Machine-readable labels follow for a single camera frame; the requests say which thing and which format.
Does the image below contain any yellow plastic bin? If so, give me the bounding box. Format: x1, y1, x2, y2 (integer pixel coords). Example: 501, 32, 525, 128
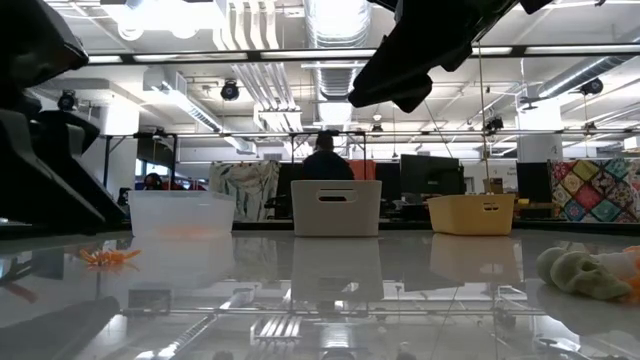
427, 193, 517, 237

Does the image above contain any black aluminium table frame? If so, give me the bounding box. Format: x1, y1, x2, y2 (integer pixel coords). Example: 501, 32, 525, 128
0, 219, 640, 239

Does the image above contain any orange plastic spider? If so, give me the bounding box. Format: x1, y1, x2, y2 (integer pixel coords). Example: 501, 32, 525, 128
78, 248, 143, 267
622, 244, 640, 305

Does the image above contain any orange red panel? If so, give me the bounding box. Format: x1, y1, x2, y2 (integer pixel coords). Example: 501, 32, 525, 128
348, 159, 377, 181

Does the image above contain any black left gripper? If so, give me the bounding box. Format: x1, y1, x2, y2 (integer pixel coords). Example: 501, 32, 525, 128
0, 0, 127, 230

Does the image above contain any distant black rig frame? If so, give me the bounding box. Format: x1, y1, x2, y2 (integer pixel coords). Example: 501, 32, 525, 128
288, 129, 369, 162

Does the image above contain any large black computer monitor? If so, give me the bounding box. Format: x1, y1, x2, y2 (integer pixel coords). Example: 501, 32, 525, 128
399, 153, 464, 197

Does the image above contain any colourful patchwork quilt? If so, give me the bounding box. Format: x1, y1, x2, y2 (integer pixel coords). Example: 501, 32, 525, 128
547, 158, 640, 224

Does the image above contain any grey plastic bin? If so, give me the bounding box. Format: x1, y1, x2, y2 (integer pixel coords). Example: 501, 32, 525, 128
290, 179, 384, 238

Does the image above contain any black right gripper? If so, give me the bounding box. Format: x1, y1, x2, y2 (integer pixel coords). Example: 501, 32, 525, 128
347, 0, 507, 114

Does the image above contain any clear plastic bin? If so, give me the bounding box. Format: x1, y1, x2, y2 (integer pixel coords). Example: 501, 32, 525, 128
127, 189, 238, 237

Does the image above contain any black metal stand frame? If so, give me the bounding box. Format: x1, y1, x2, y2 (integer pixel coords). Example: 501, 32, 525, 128
98, 131, 179, 194

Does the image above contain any pale patterned hanging cloth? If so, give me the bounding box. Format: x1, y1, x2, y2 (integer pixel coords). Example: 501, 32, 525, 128
209, 160, 281, 222

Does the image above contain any thin grey hanging pole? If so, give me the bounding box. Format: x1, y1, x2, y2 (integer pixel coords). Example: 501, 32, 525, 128
475, 42, 489, 161

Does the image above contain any pale green plastic skull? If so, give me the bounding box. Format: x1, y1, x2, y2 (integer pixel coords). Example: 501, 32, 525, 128
536, 246, 567, 284
549, 250, 632, 301

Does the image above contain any white ghost toy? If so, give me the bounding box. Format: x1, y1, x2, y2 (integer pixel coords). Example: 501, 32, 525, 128
592, 249, 640, 280

